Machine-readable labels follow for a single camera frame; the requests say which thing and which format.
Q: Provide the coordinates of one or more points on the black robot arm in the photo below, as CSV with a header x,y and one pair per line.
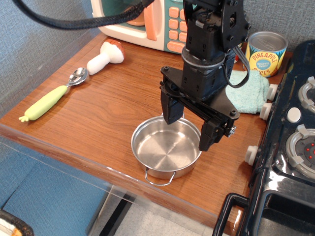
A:
x,y
215,31

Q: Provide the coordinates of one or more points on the white stove knob lower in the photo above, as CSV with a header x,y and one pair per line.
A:
x,y
251,154

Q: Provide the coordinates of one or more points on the light teal towel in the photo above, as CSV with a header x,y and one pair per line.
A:
x,y
250,97

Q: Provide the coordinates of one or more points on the toy microwave oven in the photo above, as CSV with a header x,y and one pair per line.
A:
x,y
161,26

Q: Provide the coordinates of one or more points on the stainless steel pan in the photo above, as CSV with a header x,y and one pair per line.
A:
x,y
166,151

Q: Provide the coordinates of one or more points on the pineapple slices can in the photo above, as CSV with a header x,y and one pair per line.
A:
x,y
265,52

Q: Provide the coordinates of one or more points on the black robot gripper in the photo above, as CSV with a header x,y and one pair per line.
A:
x,y
200,87

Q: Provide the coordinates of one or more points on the spoon with green handle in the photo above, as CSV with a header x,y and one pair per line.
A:
x,y
44,104

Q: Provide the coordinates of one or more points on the white stove knob middle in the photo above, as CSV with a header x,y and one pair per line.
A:
x,y
265,111

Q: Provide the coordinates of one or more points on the black toy stove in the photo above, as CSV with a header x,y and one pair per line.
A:
x,y
281,200

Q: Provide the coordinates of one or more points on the white stove knob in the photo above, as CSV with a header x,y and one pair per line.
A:
x,y
251,154
271,93
265,111

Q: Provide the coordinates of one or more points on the white stove knob upper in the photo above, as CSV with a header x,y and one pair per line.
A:
x,y
271,93

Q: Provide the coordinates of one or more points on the plush toy mushroom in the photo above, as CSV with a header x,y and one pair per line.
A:
x,y
111,51

